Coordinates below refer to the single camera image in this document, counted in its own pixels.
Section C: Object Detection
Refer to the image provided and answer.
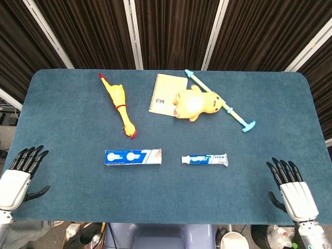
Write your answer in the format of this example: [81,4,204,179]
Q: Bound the yellow rubber chicken toy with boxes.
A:
[98,73,137,140]

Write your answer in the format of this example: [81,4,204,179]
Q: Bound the lavender robot base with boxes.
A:
[103,223,216,249]

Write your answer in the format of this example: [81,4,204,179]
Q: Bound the blue white toothpaste box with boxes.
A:
[104,148,163,165]

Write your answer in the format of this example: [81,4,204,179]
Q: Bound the blue white toothpaste tube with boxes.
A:
[181,153,229,167]

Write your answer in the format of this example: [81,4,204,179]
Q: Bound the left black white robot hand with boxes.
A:
[0,145,51,211]

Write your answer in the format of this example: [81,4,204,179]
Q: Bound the dark brown curtain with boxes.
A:
[0,0,332,146]

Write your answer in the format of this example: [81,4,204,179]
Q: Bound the yellow plush toy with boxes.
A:
[173,85,226,123]

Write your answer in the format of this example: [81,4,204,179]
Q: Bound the blue table cloth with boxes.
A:
[0,68,332,226]

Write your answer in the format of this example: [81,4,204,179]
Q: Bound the black trash bin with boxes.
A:
[250,224,312,249]

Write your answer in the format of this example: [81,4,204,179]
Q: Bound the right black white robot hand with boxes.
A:
[266,157,320,223]

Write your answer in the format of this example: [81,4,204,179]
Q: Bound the black bag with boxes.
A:
[66,224,104,249]

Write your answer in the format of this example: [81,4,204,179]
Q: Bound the yellow spiral notebook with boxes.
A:
[148,73,188,117]

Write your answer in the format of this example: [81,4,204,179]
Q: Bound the light blue stick tool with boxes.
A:
[184,69,257,133]

